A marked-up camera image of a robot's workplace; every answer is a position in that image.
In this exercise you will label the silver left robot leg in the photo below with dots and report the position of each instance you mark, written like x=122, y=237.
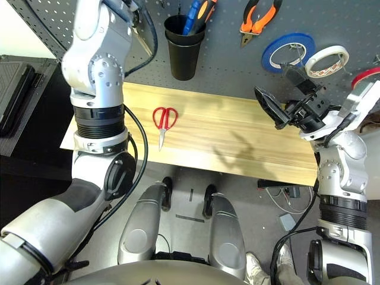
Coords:
x=139, y=234

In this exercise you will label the silver right robot leg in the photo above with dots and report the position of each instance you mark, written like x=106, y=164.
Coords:
x=225, y=237

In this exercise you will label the silver robot leg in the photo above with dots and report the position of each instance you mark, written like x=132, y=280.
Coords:
x=225, y=237
x=139, y=234

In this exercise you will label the blue tape roll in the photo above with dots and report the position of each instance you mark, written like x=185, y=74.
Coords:
x=267, y=63

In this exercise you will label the black plastic cup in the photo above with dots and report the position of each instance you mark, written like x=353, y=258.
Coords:
x=184, y=62

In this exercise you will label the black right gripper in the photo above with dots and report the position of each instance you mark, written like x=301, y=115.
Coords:
x=308, y=112

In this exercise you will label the white tape roll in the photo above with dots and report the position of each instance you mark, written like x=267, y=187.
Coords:
x=314, y=72

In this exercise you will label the red tape roll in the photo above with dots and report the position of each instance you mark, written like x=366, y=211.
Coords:
x=365, y=74

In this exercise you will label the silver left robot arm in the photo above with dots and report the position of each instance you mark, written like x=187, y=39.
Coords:
x=98, y=77

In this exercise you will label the black ribbed plastic case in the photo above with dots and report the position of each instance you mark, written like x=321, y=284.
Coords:
x=15, y=95

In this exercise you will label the silver bystander sneaker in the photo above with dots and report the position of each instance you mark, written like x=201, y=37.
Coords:
x=255, y=267
x=286, y=261

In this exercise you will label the grey metal pegboard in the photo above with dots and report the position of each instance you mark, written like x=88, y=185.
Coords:
x=231, y=59

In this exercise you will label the black power adapter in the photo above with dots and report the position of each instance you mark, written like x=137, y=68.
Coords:
x=294, y=192

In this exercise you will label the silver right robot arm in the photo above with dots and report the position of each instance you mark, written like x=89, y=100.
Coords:
x=341, y=172

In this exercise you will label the short black floor tape strip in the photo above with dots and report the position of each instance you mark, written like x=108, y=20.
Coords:
x=191, y=195

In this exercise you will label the long black floor tape strip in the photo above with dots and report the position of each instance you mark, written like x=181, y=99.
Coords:
x=190, y=218

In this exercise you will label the small grey floor box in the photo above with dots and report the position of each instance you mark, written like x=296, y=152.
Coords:
x=288, y=222

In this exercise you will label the grey robot torso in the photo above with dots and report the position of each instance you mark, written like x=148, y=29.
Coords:
x=148, y=274

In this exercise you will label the steel tape peg hook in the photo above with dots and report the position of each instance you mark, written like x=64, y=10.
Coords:
x=298, y=53

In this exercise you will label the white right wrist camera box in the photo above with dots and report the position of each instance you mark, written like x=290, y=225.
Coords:
x=360, y=98

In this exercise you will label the orange black pliers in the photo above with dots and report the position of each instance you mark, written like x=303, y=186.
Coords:
x=261, y=25

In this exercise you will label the black table bracket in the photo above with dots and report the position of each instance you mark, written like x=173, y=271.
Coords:
x=276, y=183

